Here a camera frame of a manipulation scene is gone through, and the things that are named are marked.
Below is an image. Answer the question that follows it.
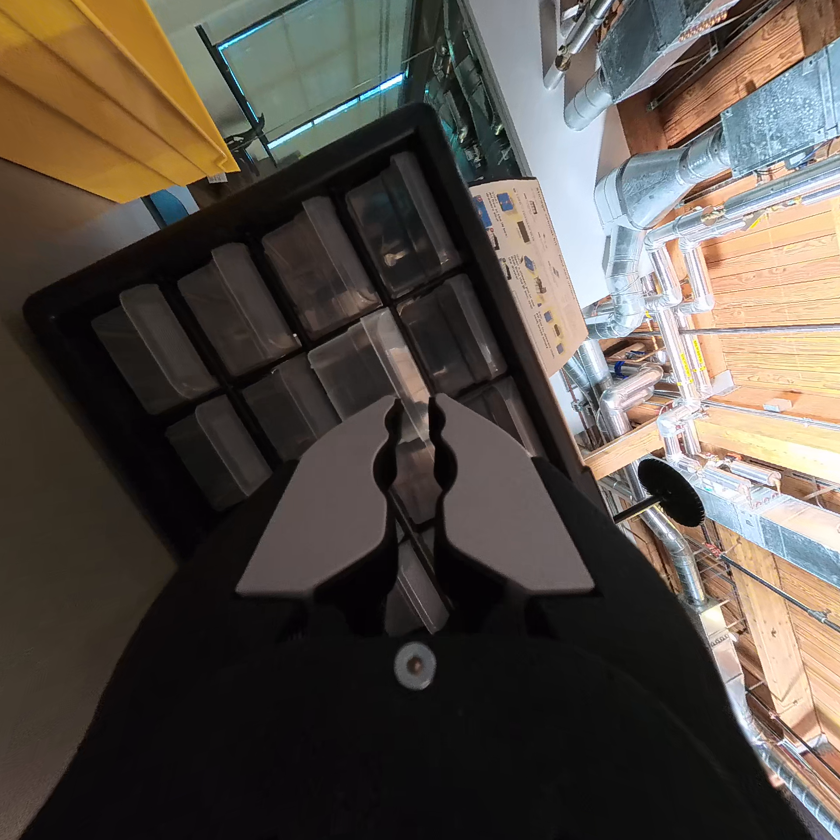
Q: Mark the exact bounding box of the silver pipe bundle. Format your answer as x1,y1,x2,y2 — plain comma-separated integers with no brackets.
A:
565,171,840,460

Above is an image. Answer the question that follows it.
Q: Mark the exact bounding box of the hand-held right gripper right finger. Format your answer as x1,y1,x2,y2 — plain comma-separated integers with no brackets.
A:
428,392,595,598

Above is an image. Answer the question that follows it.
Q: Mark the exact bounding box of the printed instruction sheet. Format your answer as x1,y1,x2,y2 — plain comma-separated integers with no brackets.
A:
469,178,590,382

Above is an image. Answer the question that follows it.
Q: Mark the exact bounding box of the wooden ceiling beam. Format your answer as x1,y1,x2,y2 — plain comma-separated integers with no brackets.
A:
584,420,677,483

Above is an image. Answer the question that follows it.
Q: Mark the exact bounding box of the clear plastic drawer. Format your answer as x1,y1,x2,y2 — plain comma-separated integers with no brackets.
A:
306,309,454,631

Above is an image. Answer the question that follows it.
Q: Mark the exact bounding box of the round metal duct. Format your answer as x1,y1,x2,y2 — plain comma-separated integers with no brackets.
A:
644,506,840,828

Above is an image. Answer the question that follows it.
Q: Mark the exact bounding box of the black round ribbed disc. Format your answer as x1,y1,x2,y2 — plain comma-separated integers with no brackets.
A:
637,457,707,529

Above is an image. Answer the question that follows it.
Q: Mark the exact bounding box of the black drawer cabinet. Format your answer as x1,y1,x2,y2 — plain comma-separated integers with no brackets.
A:
24,103,605,559

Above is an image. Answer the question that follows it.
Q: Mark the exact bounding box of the glass partition wall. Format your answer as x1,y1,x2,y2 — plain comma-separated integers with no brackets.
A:
197,0,454,165

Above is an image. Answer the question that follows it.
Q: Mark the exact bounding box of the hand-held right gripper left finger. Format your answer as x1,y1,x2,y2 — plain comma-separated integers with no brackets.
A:
237,398,404,598

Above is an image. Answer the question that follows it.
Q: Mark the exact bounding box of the metal air duct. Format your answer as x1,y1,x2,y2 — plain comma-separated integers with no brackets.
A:
594,40,840,235
683,453,840,588

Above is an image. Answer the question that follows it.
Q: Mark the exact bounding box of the yellow plastic bin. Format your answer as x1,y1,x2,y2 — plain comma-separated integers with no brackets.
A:
0,0,241,204

